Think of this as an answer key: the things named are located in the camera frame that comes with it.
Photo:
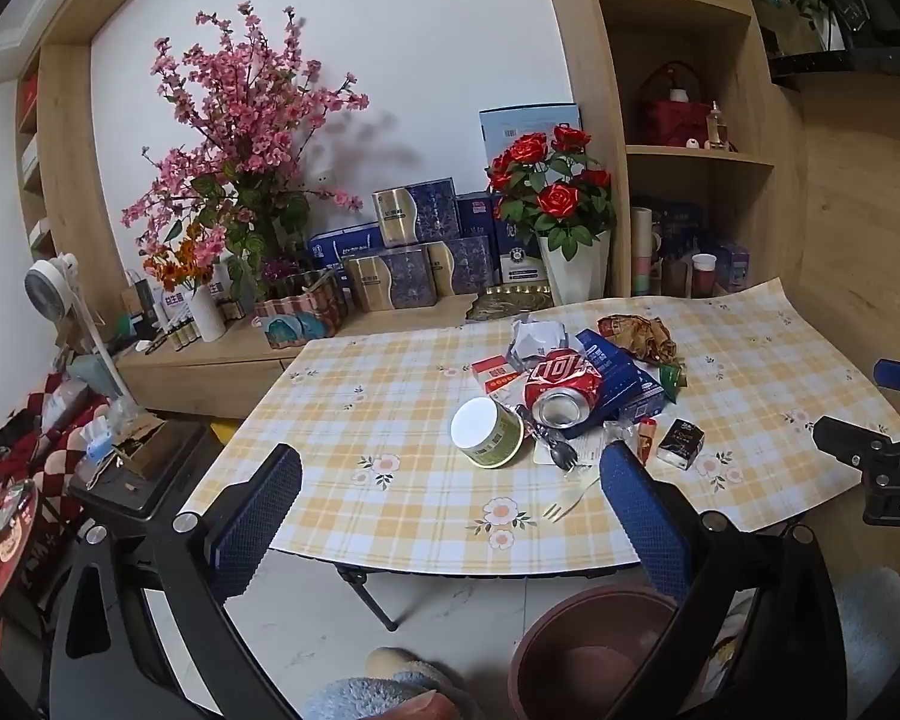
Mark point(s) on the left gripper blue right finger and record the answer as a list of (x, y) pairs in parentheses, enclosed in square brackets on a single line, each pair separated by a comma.
[(654, 533)]

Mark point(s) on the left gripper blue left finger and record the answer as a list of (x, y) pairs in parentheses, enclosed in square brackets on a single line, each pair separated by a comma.
[(246, 517)]

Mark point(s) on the small black white carton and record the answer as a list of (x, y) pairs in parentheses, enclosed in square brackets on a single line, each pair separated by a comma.
[(681, 445)]

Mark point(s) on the cream plastic fork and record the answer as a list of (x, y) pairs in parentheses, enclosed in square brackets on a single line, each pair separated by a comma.
[(568, 500)]

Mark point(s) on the red snack stick wrapper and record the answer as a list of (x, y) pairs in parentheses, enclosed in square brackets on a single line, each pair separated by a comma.
[(645, 439)]

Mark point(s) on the black plastic spork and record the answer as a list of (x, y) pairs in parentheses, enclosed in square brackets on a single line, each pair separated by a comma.
[(560, 452)]

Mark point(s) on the blue cardboard box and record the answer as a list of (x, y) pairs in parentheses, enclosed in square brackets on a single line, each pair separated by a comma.
[(627, 393)]

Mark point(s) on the crushed red soda can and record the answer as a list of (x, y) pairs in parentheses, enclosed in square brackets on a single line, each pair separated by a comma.
[(563, 390)]

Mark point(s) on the green paper cup white lid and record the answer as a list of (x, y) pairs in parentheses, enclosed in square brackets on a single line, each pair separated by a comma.
[(488, 433)]

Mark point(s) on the brown gold wrapper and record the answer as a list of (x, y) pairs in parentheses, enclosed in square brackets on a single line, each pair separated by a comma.
[(644, 338)]

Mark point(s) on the red white cigarette pack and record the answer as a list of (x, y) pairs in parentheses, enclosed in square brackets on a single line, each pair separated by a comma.
[(494, 373)]

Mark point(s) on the white plastic wrapper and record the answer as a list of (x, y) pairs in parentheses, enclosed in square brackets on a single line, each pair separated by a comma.
[(533, 339)]

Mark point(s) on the maroon plastic trash bin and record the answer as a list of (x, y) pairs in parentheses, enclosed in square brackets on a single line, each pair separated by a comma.
[(576, 660)]

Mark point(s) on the black storage case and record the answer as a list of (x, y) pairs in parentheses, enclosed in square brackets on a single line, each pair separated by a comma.
[(153, 477)]

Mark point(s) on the low wooden cabinet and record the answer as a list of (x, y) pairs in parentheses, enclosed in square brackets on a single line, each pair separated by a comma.
[(226, 378)]

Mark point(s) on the yellow plaid floral tablecloth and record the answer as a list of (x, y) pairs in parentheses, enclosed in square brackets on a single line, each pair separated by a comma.
[(385, 487)]

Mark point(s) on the white slim flower vase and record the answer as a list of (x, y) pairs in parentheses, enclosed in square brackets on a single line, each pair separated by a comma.
[(206, 316)]

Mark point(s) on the red paper cup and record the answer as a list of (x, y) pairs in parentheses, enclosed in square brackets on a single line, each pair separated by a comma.
[(704, 275)]

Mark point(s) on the striped wicker basket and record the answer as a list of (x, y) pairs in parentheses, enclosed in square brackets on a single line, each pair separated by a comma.
[(318, 312)]

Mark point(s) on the white angular rose vase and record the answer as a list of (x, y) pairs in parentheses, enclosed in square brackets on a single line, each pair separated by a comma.
[(581, 279)]

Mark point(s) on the stack of pastel cups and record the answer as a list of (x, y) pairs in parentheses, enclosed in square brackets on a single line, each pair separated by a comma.
[(642, 247)]

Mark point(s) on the lower right blue gift box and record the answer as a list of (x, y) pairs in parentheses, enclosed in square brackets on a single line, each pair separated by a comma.
[(461, 266)]

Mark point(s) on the white desk fan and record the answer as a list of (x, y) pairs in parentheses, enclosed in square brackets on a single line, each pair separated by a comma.
[(53, 288)]

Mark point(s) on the lower left blue gift box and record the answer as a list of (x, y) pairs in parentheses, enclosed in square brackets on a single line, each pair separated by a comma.
[(392, 279)]

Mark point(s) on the wooden shelf unit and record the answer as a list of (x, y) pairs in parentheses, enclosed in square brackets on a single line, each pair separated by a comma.
[(748, 178)]

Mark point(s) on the red basket on shelf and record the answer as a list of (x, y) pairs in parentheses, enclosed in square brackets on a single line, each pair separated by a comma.
[(670, 109)]

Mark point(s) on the red rose bouquet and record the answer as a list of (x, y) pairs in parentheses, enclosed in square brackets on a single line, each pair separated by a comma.
[(550, 189)]

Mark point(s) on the upper blue gold gift box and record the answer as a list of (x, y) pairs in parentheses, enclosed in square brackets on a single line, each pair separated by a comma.
[(418, 213)]

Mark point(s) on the light blue tall box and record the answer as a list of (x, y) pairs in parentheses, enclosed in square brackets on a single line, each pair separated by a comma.
[(502, 126)]

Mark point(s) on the pink cherry blossom arrangement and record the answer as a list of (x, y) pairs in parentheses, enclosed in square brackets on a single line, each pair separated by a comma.
[(239, 197)]

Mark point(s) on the black folding table frame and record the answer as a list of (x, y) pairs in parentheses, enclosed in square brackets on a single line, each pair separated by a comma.
[(356, 579)]

